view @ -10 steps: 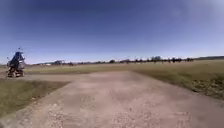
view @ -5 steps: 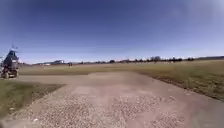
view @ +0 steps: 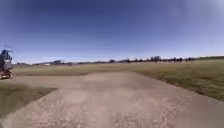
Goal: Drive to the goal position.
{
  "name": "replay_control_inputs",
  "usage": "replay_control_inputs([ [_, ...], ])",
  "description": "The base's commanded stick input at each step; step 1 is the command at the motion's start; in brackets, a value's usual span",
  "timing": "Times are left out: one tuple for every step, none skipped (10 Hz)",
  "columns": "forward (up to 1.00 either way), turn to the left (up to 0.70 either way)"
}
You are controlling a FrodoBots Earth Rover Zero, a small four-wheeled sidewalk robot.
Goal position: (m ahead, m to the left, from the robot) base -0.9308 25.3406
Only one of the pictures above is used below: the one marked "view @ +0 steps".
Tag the grey gravel concrete path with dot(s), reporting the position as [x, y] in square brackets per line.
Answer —
[110, 100]

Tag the distant row of trees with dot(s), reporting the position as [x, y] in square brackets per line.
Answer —
[156, 59]

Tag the distant low building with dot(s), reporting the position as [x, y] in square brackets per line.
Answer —
[58, 62]

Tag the dry grass field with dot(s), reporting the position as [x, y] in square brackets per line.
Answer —
[16, 95]
[186, 73]

